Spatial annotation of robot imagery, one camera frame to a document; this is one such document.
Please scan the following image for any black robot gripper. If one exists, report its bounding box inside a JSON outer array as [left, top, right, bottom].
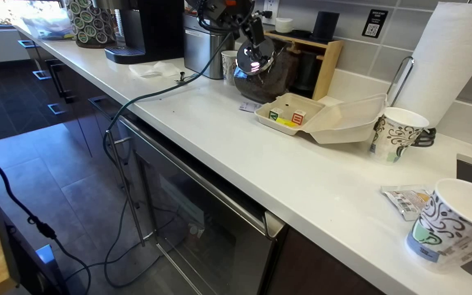
[[193, 0, 267, 50]]

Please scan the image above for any small white container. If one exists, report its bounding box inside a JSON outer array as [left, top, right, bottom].
[[272, 17, 293, 35]]

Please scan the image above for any small white paper cup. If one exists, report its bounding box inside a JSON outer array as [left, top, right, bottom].
[[219, 50, 239, 86]]

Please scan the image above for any stainless steel canister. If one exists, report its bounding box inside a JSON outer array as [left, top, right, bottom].
[[182, 12, 237, 82]]

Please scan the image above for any dark jar in rack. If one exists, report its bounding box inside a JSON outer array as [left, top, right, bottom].
[[288, 51, 323, 100]]

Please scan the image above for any black box speaker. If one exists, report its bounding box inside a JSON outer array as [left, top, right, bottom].
[[311, 10, 341, 45]]

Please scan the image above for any small flat sachet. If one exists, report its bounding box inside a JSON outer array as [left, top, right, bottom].
[[237, 100, 262, 115]]

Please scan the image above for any wooden rack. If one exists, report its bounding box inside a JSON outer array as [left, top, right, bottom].
[[260, 30, 344, 102]]

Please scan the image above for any orange toy cube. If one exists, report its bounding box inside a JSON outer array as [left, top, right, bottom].
[[290, 110, 306, 128]]

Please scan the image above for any yellow toy block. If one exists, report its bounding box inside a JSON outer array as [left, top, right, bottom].
[[275, 117, 301, 131]]

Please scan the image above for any black coffee machine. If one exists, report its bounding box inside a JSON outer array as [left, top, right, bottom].
[[103, 0, 187, 66]]

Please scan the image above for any white crumpled napkin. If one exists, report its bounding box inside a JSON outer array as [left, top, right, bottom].
[[128, 59, 182, 81]]

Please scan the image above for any beige foam takeout container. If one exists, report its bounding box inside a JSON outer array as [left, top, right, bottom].
[[254, 92, 387, 148]]

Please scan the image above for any metal paper towel holder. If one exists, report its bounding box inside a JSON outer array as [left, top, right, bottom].
[[385, 54, 416, 109]]

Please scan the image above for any white paper towel roll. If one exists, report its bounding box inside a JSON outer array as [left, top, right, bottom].
[[393, 2, 472, 128]]

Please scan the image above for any under-counter glass door fridge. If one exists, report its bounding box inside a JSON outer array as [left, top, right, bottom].
[[116, 115, 288, 295]]

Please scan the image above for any clear plastic bag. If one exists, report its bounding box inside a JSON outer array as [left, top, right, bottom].
[[18, 0, 77, 41]]

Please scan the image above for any clear snack packet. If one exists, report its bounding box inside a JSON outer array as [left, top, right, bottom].
[[378, 184, 436, 223]]

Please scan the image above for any large patterned paper cup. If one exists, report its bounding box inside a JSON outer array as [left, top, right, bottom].
[[405, 177, 472, 267]]

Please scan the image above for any white wall outlet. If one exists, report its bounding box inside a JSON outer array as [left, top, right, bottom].
[[260, 0, 282, 17]]

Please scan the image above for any black wall sticker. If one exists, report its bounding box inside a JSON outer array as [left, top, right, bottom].
[[360, 9, 390, 41]]

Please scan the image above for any dark green cable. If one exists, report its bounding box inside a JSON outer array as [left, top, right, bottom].
[[100, 23, 237, 290]]

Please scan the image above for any black cabinet handle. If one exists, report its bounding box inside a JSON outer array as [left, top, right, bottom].
[[46, 59, 77, 105]]

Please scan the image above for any silver cabinet handle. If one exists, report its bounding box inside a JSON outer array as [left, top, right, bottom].
[[31, 68, 52, 82], [16, 38, 37, 51], [46, 100, 69, 118]]

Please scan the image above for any thick black cable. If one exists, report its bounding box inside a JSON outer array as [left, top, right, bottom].
[[0, 145, 93, 295]]

